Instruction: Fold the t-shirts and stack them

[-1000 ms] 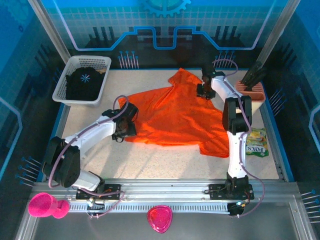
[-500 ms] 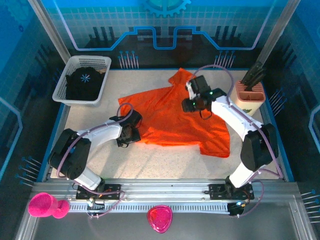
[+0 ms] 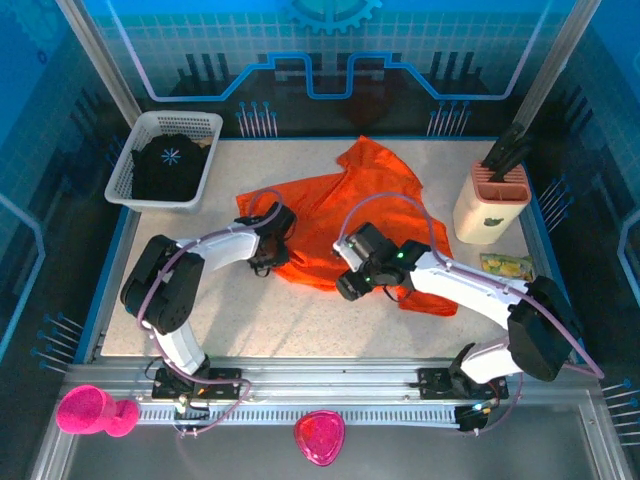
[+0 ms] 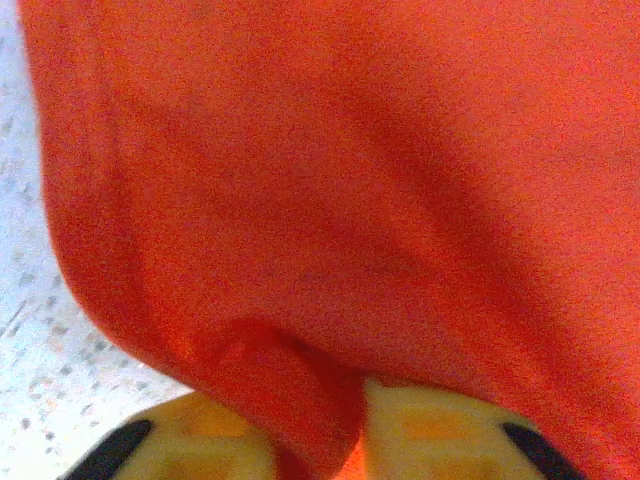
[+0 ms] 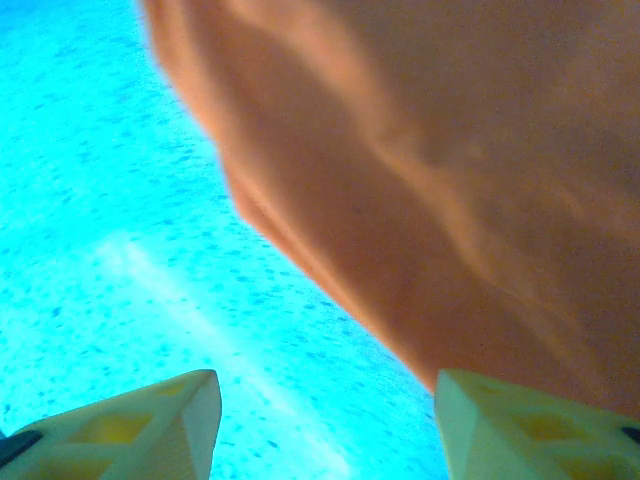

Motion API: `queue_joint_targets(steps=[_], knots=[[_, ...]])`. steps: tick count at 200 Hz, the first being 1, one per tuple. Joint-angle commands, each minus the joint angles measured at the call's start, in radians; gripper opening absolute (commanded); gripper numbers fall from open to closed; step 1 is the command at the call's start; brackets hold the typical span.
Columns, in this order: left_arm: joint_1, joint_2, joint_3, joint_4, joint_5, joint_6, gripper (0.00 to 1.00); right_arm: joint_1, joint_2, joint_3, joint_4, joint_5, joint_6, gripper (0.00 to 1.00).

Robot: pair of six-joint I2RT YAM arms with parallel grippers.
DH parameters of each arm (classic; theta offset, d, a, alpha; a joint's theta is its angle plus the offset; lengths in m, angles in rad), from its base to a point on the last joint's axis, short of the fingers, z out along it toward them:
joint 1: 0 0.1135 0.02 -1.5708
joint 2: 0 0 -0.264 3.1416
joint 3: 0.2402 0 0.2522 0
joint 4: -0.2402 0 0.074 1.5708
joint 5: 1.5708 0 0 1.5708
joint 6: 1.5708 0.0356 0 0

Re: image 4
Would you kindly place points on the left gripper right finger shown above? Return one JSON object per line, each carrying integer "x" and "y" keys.
{"x": 440, "y": 440}

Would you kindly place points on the orange t-shirt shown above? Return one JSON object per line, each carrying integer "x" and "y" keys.
{"x": 320, "y": 200}

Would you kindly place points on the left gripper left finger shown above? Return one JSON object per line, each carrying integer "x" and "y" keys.
{"x": 190, "y": 445}

